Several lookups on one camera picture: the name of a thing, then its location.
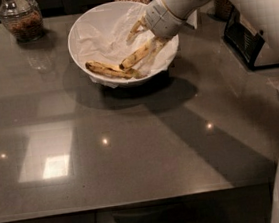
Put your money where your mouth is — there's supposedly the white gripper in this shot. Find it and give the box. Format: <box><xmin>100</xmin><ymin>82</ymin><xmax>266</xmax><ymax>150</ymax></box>
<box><xmin>126</xmin><ymin>0</ymin><xmax>186</xmax><ymax>63</ymax></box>

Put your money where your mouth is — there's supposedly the white bowl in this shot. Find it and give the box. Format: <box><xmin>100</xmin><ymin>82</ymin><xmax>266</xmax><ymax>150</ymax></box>
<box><xmin>63</xmin><ymin>0</ymin><xmax>184</xmax><ymax>94</ymax></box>

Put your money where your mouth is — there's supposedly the white paper liner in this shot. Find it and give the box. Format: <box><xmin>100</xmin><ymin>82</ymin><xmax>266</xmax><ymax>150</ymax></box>
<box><xmin>73</xmin><ymin>0</ymin><xmax>183</xmax><ymax>92</ymax></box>

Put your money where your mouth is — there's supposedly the black wire rack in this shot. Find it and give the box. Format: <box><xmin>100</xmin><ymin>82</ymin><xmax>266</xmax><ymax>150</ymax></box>
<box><xmin>224</xmin><ymin>8</ymin><xmax>279</xmax><ymax>71</ymax></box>

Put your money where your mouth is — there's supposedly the left glass jar with granola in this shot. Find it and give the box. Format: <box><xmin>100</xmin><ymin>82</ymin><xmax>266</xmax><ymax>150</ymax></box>
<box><xmin>0</xmin><ymin>0</ymin><xmax>44</xmax><ymax>42</ymax></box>

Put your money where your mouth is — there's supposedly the white upright stand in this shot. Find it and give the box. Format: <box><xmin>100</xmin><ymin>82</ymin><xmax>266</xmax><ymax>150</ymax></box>
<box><xmin>185</xmin><ymin>9</ymin><xmax>198</xmax><ymax>30</ymax></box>

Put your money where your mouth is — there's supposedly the glass jar with granola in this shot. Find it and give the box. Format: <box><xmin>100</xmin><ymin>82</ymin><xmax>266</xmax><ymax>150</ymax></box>
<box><xmin>214</xmin><ymin>0</ymin><xmax>232</xmax><ymax>20</ymax></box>
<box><xmin>0</xmin><ymin>0</ymin><xmax>44</xmax><ymax>42</ymax></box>

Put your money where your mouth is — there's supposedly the right glass jar with granola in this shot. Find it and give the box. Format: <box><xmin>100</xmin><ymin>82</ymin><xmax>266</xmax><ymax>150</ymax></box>
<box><xmin>214</xmin><ymin>0</ymin><xmax>232</xmax><ymax>20</ymax></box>

